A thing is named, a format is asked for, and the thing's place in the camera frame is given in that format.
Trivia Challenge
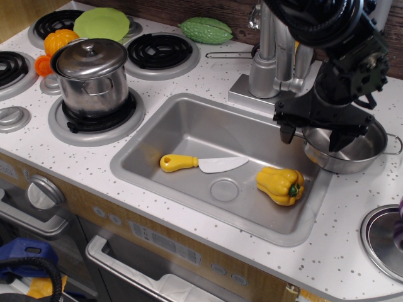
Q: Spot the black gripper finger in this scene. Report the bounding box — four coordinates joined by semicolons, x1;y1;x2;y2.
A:
280;124;296;144
329;127;358;152

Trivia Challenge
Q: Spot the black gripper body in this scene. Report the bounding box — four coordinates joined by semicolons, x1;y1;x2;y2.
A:
273;83;375;135

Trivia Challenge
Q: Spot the shallow steel pan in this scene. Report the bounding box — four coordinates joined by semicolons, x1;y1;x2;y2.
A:
299;121;402;174

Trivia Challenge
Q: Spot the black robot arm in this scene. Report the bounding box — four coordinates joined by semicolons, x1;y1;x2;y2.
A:
266;1;389;152

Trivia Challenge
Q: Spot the grey sink basin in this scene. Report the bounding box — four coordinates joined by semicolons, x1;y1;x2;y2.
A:
110;93;332;246

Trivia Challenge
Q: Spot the yellow toy bell pepper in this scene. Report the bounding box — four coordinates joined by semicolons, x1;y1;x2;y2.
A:
256;167;305;206

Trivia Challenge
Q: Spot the silver toy faucet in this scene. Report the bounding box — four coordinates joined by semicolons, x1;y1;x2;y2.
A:
228;1;314;109

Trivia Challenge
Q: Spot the grey vertical pole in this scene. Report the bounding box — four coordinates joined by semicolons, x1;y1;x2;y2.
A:
368;0;393;31

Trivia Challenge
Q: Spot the purple toy eggplant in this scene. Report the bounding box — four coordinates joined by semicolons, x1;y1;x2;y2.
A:
393;199;403;251

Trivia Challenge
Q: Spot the green bumpy toy gourd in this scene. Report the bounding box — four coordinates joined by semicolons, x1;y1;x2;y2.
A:
178;17;233;45

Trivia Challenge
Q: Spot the back right stove burner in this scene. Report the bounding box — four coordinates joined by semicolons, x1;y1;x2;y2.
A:
125;33;200;81

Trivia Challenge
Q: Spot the stove burner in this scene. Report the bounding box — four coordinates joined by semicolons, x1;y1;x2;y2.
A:
1;51;38;101
125;33;200;81
28;9;84;50
48;88;145;147

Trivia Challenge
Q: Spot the steel pot with lid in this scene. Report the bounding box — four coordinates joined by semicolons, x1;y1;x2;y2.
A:
50;38;129;116

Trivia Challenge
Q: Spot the light green plastic plate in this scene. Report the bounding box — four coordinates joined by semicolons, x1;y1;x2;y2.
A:
73;8;130;42

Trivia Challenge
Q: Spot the front right stove burner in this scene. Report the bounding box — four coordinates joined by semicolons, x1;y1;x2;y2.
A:
48;88;145;147

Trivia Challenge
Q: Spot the grey centre stove knob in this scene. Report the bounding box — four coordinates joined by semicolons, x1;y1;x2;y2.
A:
40;74;61;96

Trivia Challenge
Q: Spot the grey stove knob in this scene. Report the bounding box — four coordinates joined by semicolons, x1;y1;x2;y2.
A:
40;74;61;96
1;106;31;133

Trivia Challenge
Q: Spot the orange toy pumpkin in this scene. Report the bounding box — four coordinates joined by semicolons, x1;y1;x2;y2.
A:
43;29;79;57

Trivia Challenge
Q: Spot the silver oven dial knob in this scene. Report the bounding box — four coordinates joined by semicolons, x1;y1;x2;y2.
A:
26;174;65;210

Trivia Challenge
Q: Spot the small orange toy piece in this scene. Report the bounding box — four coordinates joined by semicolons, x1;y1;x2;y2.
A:
34;55;53;77

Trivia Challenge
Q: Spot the back left stove burner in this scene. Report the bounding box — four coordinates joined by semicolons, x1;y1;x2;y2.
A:
28;9;84;50

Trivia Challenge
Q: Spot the front left stove burner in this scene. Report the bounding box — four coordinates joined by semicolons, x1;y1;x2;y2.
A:
1;51;38;101

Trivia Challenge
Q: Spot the blue object lower left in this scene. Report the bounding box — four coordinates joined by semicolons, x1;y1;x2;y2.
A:
1;237;59;279

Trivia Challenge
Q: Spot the yellow handled toy knife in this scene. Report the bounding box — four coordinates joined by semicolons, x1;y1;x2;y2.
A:
159;154;249;174

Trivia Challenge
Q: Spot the grey dishwasher door handle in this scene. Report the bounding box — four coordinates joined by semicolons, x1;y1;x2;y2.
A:
86;235;220;301

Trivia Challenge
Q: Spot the grey oven door handle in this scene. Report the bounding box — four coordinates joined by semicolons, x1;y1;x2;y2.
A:
1;189;69;240

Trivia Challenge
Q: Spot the black hose lower left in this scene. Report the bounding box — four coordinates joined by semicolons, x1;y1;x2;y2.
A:
0;256;62;302

